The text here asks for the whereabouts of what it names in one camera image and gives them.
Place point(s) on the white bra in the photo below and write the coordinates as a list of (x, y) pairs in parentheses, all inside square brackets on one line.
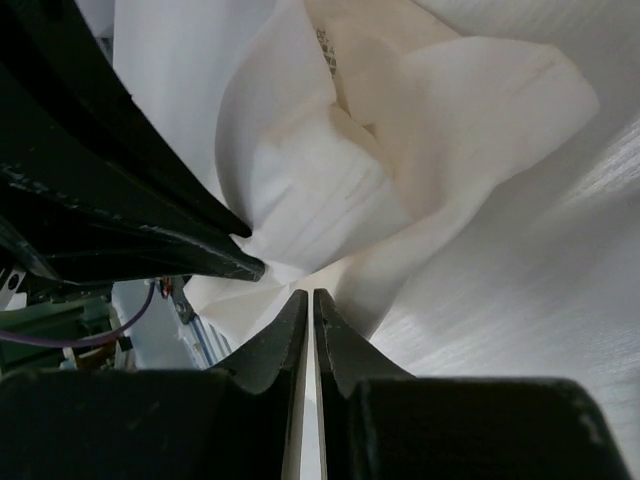
[(355, 138)]

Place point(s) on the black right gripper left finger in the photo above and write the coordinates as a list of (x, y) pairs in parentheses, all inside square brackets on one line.
[(240, 419)]

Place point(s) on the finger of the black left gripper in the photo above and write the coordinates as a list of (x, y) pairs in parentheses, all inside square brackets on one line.
[(50, 49), (71, 213)]

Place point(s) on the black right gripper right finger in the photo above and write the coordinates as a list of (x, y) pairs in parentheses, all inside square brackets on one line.
[(381, 422)]

